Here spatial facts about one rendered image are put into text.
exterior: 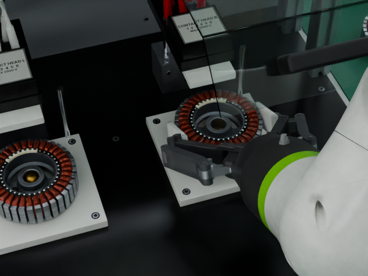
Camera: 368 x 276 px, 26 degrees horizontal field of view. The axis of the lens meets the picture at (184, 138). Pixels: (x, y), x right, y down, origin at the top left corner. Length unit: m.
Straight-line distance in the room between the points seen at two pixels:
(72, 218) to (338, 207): 0.41
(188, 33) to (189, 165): 0.18
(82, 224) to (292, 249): 0.36
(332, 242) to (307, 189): 0.05
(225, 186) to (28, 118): 0.26
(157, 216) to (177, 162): 0.10
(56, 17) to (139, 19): 0.13
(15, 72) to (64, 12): 0.22
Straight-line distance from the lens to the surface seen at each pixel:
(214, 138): 1.01
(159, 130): 1.06
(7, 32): 0.99
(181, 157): 0.90
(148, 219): 0.98
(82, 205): 0.99
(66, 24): 1.17
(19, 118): 0.96
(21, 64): 0.96
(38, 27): 1.16
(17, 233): 0.97
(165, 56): 1.10
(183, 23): 1.00
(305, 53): 0.76
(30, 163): 1.02
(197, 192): 0.99
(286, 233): 0.68
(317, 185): 0.67
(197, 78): 0.99
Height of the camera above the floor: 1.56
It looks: 48 degrees down
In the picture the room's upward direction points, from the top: straight up
